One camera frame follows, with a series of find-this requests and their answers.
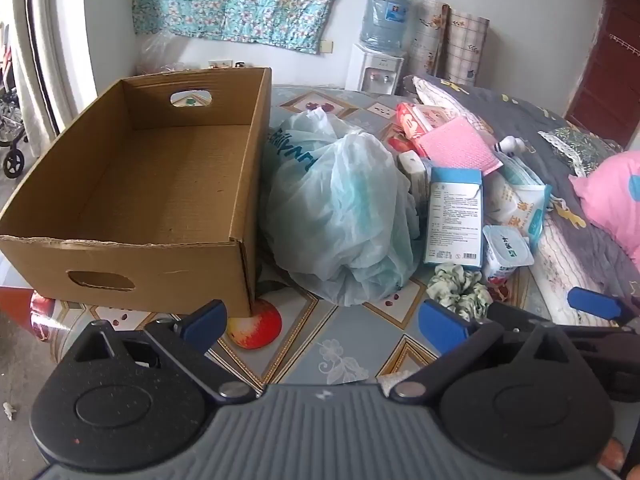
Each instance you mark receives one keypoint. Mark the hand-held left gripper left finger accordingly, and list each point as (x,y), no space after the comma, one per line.
(205,322)

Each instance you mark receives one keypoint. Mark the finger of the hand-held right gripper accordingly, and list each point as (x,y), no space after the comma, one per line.
(595,304)
(600,347)

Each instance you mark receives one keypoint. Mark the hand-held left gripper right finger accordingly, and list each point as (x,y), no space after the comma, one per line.
(442,322)

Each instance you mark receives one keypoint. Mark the blue and white paper box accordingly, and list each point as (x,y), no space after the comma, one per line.
(454,220)

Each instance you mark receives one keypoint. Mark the blue and white mask box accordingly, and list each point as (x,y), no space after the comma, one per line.
(517,170)

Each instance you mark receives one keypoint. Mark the brown cardboard box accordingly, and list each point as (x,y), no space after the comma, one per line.
(150,170)

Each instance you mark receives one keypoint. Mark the pink sponge cloth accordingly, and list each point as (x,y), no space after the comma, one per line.
(455,147)

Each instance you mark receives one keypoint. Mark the green floral scrunchie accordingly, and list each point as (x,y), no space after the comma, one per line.
(457,290)

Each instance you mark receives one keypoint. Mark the white yogurt cup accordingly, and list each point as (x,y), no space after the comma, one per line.
(505,255)

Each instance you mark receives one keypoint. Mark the pink pillow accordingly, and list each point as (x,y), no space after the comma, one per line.
(610,200)

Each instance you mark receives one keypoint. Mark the fruit print tablecloth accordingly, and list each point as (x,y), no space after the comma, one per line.
(330,345)

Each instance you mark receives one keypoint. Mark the pale blue plastic bag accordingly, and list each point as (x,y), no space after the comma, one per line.
(340,210)

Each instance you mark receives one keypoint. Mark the small white box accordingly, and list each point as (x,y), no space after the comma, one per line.
(412,167)

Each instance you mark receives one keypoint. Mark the green cloth with lace trim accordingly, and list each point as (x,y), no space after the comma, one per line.
(580,145)

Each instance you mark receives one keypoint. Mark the grey printed quilt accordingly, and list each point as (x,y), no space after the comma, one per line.
(530,115)

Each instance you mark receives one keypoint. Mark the red and white tissue packet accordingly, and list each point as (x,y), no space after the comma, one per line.
(415,120)

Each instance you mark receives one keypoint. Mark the dark red door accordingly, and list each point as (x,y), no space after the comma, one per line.
(610,75)

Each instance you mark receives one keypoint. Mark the white water dispenser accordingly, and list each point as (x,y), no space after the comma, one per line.
(372,67)

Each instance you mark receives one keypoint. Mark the clear plastic bag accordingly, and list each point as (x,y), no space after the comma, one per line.
(160,55)

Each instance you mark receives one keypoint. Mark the rolled checked mat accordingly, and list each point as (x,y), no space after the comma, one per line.
(467,45)

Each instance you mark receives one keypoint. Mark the wheelchair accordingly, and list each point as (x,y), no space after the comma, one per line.
(10,120)

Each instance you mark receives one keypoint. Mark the rolled printed mat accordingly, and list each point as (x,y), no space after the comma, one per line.
(427,35)

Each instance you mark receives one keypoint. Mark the blue water jug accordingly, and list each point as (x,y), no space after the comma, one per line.
(385,20)

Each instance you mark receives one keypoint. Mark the white wall socket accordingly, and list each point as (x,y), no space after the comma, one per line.
(220,63)

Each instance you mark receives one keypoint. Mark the beige wall socket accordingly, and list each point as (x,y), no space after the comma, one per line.
(326,46)

